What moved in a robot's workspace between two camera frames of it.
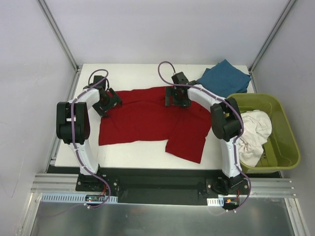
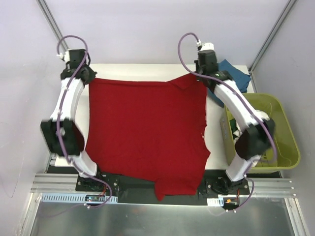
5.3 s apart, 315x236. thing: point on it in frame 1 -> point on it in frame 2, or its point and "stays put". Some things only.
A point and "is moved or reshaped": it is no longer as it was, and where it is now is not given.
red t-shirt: [142, 115] is moved or reshaped
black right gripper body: [177, 103] -> [201, 77]
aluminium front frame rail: [43, 183] stays put
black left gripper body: [108, 103] -> [89, 74]
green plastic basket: [281, 151] stays put
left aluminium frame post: [58, 35] stays put
